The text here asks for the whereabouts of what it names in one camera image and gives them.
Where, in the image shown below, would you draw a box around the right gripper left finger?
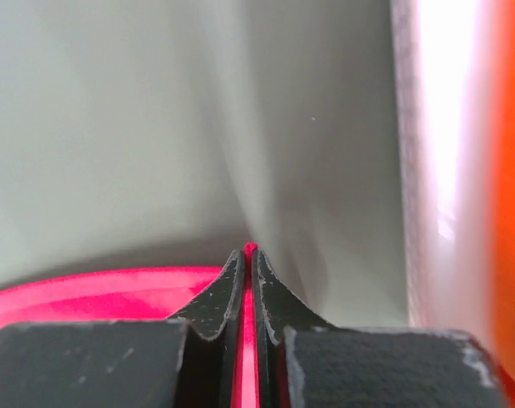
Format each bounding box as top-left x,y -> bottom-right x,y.
172,250 -> 245,407

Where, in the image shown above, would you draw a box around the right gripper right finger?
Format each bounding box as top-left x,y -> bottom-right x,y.
252,249 -> 334,407

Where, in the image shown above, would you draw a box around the crimson red t-shirt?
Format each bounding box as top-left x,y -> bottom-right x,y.
0,243 -> 259,407

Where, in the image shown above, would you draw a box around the orange t-shirt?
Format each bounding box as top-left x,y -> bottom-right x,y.
491,1 -> 515,407

